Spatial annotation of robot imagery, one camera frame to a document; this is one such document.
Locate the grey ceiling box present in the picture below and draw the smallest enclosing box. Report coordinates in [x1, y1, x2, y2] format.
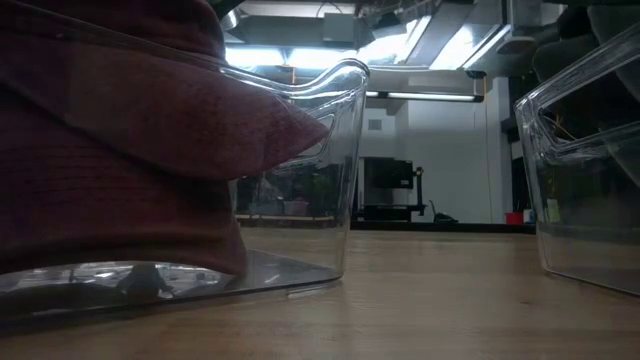
[322, 12, 362, 44]

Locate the black monitor desk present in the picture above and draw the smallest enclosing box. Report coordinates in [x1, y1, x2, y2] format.
[355, 202, 427, 222]

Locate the black floor object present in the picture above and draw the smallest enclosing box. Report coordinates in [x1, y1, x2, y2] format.
[428, 199, 459, 224]

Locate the long ceiling light bar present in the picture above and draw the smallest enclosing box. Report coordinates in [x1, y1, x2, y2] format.
[364, 89, 485, 103]

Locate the black computer monitor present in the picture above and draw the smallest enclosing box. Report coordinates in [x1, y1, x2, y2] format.
[363, 157, 415, 190]

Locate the clear plastic bin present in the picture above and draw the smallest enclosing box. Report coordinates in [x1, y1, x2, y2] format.
[513, 22, 640, 296]
[0, 58, 370, 321]

